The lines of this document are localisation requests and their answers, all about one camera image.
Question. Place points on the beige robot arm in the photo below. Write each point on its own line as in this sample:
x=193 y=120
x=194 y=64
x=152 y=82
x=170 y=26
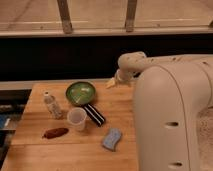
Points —
x=169 y=93

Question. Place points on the blue sponge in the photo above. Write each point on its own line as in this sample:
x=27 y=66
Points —
x=111 y=139

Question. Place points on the clear plastic bottle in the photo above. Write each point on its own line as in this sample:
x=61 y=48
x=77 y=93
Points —
x=52 y=105

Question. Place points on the brown sausage toy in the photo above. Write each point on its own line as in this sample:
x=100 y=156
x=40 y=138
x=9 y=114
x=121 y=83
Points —
x=53 y=133

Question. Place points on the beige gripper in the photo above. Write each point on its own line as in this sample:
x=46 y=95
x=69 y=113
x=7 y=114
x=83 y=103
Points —
x=121 y=77

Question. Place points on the white ceramic cup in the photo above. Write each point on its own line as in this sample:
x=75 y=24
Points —
x=76 y=117

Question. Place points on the metal railing post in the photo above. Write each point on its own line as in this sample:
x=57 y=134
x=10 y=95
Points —
x=65 y=16
x=130 y=15

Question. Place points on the black striped case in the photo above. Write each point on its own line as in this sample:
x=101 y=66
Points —
x=94 y=115

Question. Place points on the right metal railing post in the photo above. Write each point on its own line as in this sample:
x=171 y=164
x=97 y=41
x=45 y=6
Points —
x=130 y=15

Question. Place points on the left metal railing post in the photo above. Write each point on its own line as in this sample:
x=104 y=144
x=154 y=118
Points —
x=65 y=16

